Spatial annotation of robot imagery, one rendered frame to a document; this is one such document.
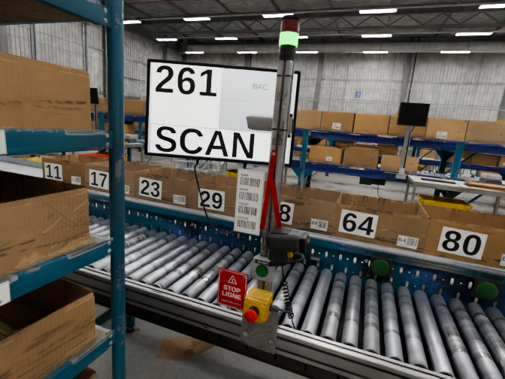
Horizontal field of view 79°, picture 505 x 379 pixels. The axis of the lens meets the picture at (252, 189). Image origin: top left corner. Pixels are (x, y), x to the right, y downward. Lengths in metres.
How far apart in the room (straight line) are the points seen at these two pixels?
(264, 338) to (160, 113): 0.79
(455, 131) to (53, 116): 5.88
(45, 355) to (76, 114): 0.40
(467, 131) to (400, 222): 4.73
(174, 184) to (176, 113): 0.81
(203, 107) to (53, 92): 0.54
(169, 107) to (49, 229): 0.58
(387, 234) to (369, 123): 4.57
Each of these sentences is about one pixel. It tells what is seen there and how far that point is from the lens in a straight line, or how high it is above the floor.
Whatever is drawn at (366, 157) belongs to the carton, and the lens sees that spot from 5.72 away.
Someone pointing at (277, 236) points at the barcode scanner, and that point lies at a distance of 0.86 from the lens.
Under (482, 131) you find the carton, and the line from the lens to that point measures 6.19.
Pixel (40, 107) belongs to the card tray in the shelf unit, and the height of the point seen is 1.37.
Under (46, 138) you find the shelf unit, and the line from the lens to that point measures 0.53.
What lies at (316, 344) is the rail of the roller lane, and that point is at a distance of 1.06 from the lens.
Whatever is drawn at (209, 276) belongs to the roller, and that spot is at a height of 0.75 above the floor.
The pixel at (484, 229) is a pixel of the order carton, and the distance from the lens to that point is 1.56.
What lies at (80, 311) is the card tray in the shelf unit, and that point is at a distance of 0.69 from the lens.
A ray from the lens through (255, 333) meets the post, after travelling 1.09.
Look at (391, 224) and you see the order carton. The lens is 1.50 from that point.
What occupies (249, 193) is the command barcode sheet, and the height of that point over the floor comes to 1.17.
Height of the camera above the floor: 1.37
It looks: 12 degrees down
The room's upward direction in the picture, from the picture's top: 5 degrees clockwise
